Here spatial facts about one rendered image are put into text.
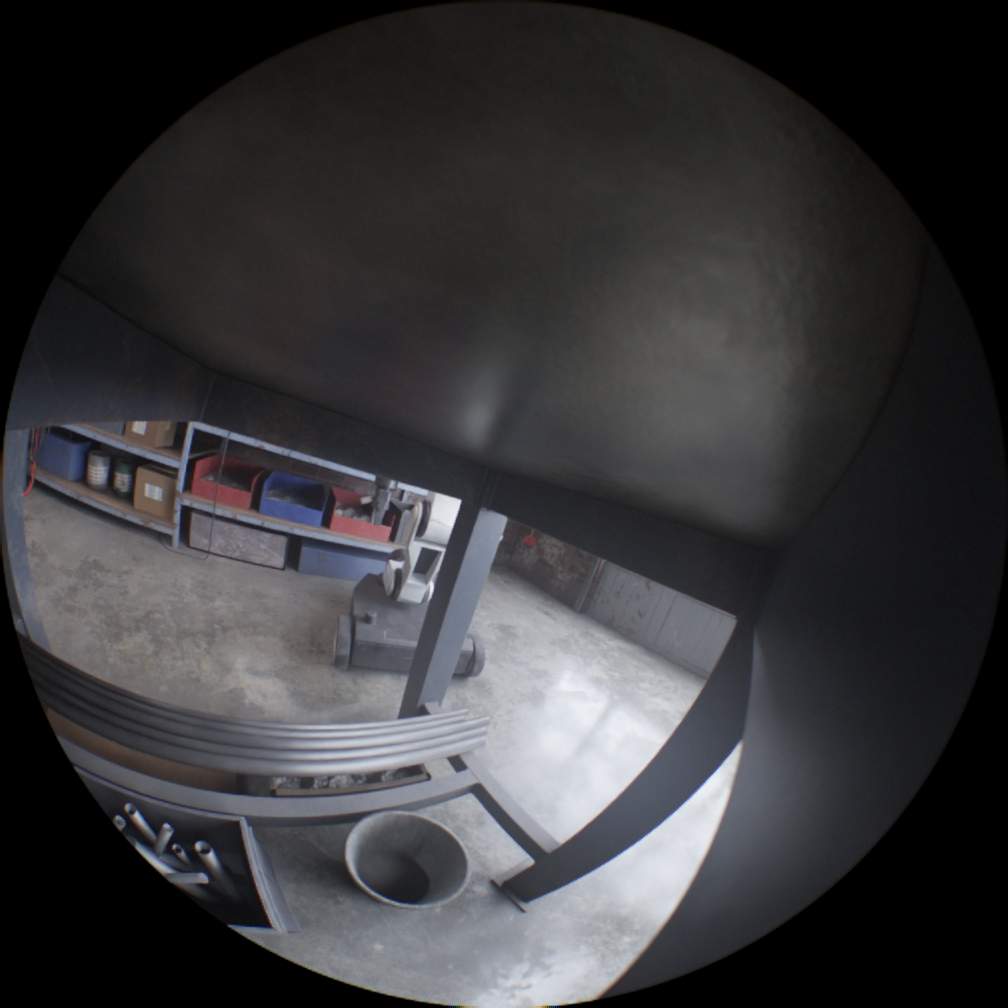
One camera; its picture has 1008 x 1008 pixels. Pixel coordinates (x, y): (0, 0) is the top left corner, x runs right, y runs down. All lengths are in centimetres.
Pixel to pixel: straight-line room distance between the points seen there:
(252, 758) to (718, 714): 71
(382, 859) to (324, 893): 17
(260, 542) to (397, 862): 153
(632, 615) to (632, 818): 223
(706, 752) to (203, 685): 115
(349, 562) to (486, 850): 157
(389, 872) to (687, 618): 229
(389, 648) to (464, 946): 95
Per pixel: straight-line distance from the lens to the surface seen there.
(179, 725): 71
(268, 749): 68
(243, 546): 180
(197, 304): 17
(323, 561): 181
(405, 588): 123
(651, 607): 253
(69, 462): 241
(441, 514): 105
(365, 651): 110
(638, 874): 105
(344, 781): 77
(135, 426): 199
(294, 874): 82
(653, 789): 45
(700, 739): 40
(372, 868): 81
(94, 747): 99
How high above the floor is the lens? 80
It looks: 2 degrees down
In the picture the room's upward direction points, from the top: 19 degrees clockwise
